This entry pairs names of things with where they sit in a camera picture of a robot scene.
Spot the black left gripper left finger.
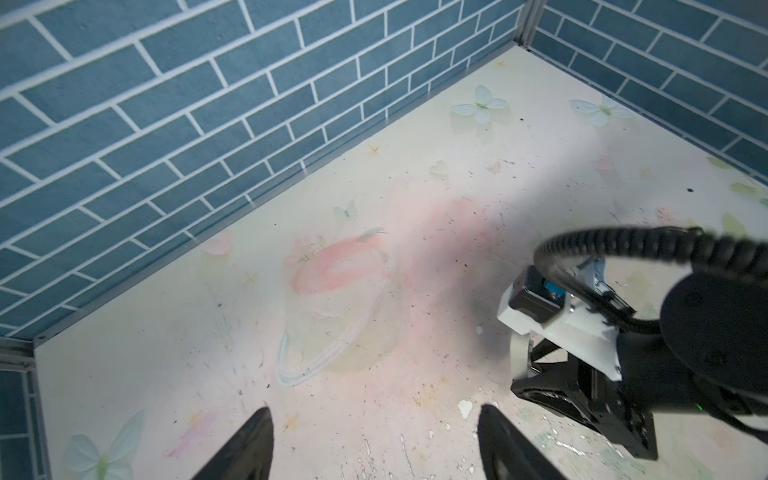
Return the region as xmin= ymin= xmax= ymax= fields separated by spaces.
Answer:
xmin=193 ymin=406 xmax=275 ymax=480

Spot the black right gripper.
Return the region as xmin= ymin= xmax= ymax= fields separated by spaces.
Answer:
xmin=511 ymin=332 xmax=767 ymax=460

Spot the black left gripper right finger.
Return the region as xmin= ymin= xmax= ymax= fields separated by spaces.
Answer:
xmin=477 ymin=404 xmax=565 ymax=480

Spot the beige stapler base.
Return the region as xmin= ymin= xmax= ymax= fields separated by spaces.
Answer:
xmin=509 ymin=331 xmax=531 ymax=382

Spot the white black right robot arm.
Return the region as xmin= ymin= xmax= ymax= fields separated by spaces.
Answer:
xmin=497 ymin=273 xmax=767 ymax=460

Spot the black corrugated cable conduit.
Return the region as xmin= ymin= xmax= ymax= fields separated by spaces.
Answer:
xmin=532 ymin=224 xmax=768 ymax=335

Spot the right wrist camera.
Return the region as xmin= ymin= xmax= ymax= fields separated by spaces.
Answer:
xmin=497 ymin=265 xmax=622 ymax=381

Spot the aluminium corner frame post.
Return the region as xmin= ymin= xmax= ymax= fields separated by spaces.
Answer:
xmin=514 ymin=0 xmax=547 ymax=49

